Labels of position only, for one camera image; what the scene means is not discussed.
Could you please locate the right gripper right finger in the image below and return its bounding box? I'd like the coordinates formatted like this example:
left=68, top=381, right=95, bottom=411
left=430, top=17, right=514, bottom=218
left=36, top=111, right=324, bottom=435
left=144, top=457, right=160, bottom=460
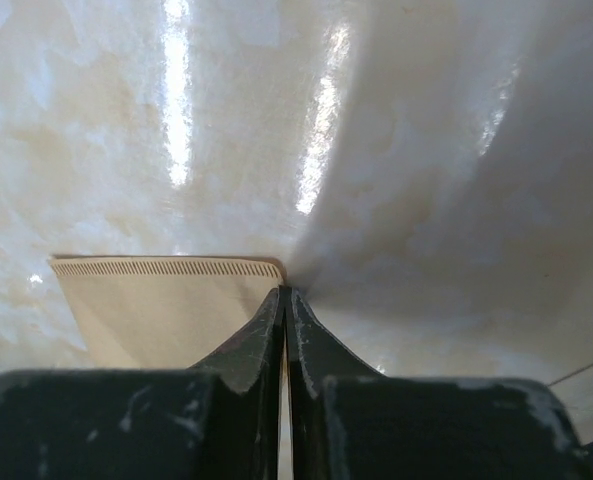
left=283, top=288, right=593, bottom=479

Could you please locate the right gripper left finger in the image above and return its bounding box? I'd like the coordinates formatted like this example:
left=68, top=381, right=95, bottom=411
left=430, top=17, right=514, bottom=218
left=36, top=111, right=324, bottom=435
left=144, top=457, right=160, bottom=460
left=0, top=288, right=282, bottom=479

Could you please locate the brown paper filter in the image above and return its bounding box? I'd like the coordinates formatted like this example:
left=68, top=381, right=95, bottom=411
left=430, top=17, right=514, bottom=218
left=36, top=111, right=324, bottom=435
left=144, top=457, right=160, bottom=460
left=49, top=255, right=284, bottom=368

